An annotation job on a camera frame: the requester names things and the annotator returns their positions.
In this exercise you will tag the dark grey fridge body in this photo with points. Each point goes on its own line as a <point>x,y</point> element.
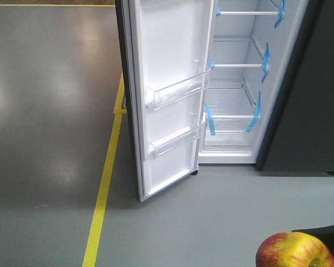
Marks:
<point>300,134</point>

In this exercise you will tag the clear fridge crisper drawer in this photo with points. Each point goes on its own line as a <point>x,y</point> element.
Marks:
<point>227,134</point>

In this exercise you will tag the lower clear door bin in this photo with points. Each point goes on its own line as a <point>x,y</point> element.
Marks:
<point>174,140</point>

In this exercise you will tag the black gripper finger holding apple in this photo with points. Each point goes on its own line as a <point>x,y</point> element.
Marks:
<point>325,234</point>

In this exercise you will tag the middle clear door bin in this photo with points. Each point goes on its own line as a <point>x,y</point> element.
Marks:
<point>157,98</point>

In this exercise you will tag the red yellow apple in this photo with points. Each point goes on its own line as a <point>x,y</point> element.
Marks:
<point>293,249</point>

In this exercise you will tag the fridge door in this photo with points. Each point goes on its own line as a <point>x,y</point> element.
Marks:
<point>166,69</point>

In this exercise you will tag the yellow floor tape line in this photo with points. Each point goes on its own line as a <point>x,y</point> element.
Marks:
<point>97,223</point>

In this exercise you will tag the clear door bin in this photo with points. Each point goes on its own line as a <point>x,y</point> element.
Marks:
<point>174,140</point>
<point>157,98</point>

